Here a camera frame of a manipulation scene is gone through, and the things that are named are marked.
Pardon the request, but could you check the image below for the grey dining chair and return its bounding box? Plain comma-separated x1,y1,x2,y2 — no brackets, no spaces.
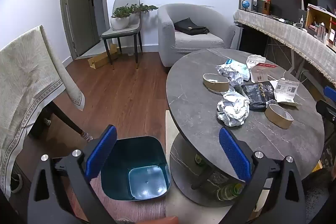
101,0,143,70

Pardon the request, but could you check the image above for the side counter with lace cloth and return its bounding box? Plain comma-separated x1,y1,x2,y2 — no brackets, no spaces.
234,9,336,88

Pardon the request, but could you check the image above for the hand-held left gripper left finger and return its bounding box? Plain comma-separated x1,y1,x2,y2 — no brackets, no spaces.
28,124,117,224

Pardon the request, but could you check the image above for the round grey marble table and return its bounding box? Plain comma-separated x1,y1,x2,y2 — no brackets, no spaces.
166,48,325,209

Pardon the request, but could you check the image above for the white plastic bag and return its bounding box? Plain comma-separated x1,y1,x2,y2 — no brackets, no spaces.
246,54,266,69

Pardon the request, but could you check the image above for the blue white plastic packet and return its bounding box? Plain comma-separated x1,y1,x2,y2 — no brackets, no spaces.
225,58,250,75

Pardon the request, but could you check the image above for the grey door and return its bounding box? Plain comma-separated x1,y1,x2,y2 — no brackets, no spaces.
59,0,101,58

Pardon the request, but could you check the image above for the dark wooden table leg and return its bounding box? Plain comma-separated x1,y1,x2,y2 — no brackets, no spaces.
49,101,93,142

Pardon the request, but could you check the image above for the white leaflet with QR code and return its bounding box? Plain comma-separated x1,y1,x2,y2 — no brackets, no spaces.
273,78,303,107

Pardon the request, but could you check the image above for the beige patterned tablecloth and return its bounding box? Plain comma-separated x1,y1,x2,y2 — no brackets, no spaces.
0,25,86,199

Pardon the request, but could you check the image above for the black bag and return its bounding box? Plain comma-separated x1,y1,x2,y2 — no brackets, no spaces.
174,17,210,36

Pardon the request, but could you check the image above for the black monitor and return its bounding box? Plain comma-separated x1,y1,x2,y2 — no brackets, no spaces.
270,0,302,18

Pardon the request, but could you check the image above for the grey armchair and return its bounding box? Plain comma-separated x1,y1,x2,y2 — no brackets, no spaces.
157,3,237,68

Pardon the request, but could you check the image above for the cardboard tape ring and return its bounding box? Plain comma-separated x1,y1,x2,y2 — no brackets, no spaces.
264,103,294,129
202,73,230,93

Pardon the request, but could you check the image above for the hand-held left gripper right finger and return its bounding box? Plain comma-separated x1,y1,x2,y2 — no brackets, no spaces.
218,127,306,224

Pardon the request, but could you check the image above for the potted bonsai plant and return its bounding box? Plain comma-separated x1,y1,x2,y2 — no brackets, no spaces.
110,3,159,30

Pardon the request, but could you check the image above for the green glass bottle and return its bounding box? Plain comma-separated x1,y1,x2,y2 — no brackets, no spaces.
194,153,206,167

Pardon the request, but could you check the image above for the dark shoe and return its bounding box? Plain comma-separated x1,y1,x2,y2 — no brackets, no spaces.
9,174,24,194

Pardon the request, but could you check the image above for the white paper ball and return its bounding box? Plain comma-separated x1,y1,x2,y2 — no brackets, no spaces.
217,97,250,127
216,63,251,86

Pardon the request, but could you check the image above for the black plastic packet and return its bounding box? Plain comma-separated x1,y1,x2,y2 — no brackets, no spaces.
241,81,278,111

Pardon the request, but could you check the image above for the flat cardboard box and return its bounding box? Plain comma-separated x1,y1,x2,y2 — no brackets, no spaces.
87,44,119,69

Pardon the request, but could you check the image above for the dark brown box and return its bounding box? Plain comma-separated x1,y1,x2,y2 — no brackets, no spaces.
258,0,270,14

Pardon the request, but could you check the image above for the red header card package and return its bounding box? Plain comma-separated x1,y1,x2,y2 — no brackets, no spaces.
250,63,286,83

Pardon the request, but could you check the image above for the teal trash bin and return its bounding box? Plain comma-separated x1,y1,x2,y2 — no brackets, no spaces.
100,136,172,201

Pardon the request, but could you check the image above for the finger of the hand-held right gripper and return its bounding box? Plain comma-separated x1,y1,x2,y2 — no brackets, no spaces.
316,100,336,122
323,85,336,98

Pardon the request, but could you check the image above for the clear plastic film piece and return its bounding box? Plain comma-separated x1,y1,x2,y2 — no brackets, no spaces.
222,87,239,98

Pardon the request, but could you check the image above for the wooden desk organiser box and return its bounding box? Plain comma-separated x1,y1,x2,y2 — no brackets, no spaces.
306,4,336,52

